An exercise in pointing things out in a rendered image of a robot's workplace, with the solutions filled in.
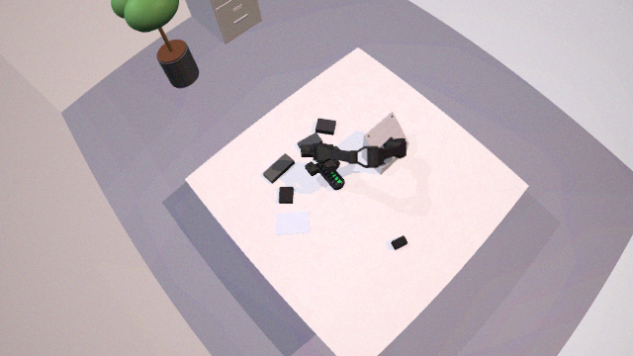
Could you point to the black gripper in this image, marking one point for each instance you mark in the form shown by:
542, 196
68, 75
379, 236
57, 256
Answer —
312, 168

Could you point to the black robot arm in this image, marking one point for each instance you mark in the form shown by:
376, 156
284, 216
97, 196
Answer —
330, 157

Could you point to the dark grey controller unit with rocker switches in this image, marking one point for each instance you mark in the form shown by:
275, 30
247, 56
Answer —
333, 179

